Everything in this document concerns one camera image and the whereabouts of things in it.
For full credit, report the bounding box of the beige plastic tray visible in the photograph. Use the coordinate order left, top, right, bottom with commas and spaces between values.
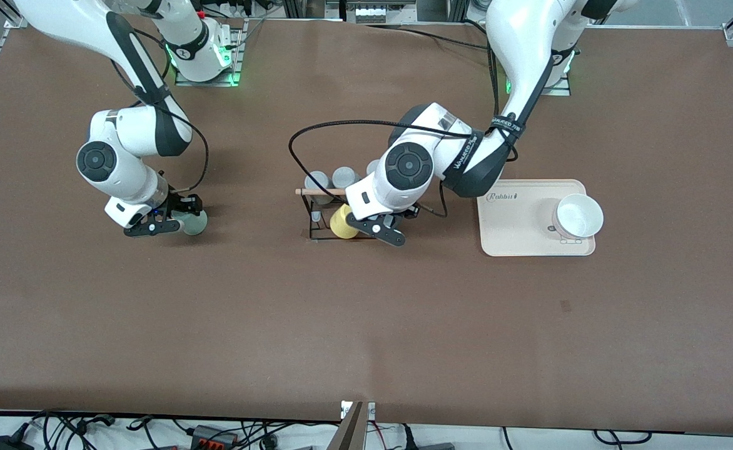
476, 179, 597, 258

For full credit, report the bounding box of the black cable on table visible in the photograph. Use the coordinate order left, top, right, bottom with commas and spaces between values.
366, 24, 492, 51

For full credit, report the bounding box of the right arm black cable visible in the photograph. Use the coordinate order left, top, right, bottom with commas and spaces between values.
110, 28, 211, 194

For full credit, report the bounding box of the yellow cup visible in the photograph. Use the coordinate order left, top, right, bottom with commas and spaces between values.
330, 204, 361, 240

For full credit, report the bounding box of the black orange connector box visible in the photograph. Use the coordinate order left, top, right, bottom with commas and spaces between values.
190, 425, 240, 448

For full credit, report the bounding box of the pale green cup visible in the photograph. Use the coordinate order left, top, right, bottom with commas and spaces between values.
181, 209, 208, 237

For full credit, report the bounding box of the black wire cup rack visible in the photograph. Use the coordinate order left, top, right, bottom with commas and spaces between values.
296, 186, 373, 243

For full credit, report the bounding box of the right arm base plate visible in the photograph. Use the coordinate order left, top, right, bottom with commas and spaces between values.
174, 19, 243, 87

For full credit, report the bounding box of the white bowl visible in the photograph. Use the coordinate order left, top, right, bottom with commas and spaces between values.
552, 193, 605, 240

